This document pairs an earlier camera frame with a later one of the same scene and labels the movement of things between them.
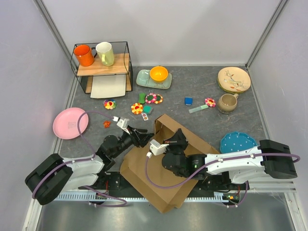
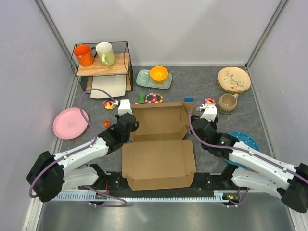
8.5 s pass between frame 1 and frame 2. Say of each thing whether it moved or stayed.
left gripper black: moved
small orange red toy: stayed
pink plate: stayed
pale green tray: stayed
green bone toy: stayed
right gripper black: moved
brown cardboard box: moved
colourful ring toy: stayed
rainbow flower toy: stayed
